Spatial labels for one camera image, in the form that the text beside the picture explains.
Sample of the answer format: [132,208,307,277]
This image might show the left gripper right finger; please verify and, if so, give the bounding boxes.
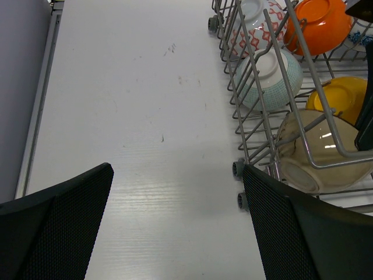
[243,164,372,279]

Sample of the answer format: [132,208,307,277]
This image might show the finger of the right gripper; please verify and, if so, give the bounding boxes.
[346,1,372,151]

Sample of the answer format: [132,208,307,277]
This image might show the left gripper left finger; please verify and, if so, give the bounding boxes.
[1,163,114,279]

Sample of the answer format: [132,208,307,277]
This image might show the blue floral bowl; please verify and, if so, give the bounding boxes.
[344,18,372,52]

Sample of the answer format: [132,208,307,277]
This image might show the orange bowl white inside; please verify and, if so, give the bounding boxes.
[294,0,353,56]

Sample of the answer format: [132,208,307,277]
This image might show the yellow-orange bowl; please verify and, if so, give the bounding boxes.
[323,76,368,126]

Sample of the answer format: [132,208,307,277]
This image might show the black glossy bowl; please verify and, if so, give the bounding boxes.
[276,110,372,194]

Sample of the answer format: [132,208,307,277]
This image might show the grey wire dish rack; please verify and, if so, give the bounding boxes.
[207,0,373,216]

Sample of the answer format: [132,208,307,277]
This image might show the blue triangle pattern bowl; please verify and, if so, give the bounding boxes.
[227,0,285,58]

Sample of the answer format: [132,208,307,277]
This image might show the light teal bowl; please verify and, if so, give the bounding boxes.
[234,49,303,111]

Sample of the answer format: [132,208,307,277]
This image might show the aluminium table rail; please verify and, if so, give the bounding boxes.
[15,1,65,199]

